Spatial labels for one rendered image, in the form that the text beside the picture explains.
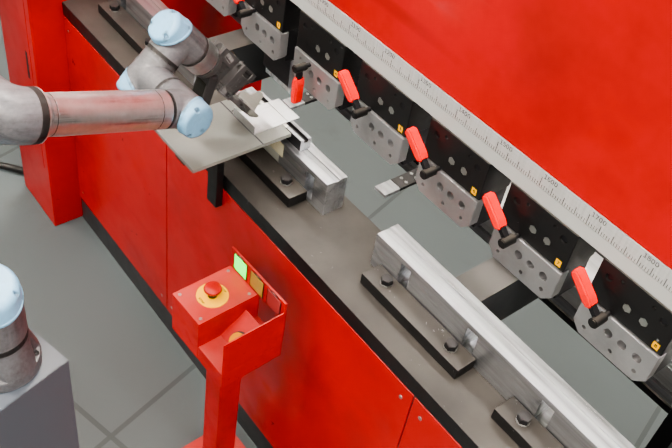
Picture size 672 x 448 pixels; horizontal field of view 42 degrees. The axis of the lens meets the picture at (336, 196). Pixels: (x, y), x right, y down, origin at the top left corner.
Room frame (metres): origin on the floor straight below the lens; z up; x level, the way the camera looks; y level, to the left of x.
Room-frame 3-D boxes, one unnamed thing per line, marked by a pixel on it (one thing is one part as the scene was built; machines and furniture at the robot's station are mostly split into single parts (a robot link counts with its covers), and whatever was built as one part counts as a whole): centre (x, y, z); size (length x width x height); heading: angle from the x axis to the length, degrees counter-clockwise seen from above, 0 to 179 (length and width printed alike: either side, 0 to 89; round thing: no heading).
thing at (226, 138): (1.55, 0.28, 1.00); 0.26 x 0.18 x 0.01; 135
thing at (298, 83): (1.50, 0.11, 1.20); 0.04 x 0.02 x 0.10; 135
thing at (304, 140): (1.64, 0.16, 0.99); 0.20 x 0.03 x 0.03; 45
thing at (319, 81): (1.53, 0.06, 1.26); 0.15 x 0.09 x 0.17; 45
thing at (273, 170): (1.59, 0.19, 0.89); 0.30 x 0.05 x 0.03; 45
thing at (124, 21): (2.04, 0.64, 0.89); 0.30 x 0.05 x 0.03; 45
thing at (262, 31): (1.67, 0.20, 1.26); 0.15 x 0.09 x 0.17; 45
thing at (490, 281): (1.50, -0.51, 0.81); 0.64 x 0.08 x 0.14; 135
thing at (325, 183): (1.62, 0.14, 0.92); 0.39 x 0.06 x 0.10; 45
